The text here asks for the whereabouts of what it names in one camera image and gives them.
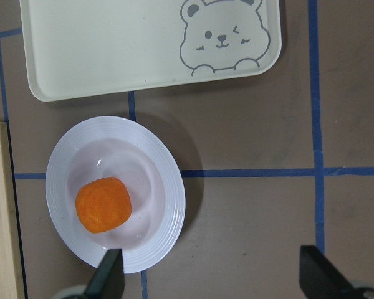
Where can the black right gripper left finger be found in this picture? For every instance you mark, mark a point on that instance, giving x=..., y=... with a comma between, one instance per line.
x=109, y=278

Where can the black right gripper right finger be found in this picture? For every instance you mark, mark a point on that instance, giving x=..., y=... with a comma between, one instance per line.
x=319, y=278

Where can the orange fruit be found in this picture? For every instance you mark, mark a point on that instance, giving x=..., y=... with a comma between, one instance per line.
x=103, y=205

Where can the white round plate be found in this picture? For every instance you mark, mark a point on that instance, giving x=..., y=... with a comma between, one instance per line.
x=111, y=146

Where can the cream bear tray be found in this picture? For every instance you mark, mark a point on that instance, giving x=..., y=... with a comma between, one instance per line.
x=79, y=49

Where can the light wooden cutting board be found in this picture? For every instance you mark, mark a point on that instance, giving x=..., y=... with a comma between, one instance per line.
x=11, y=279

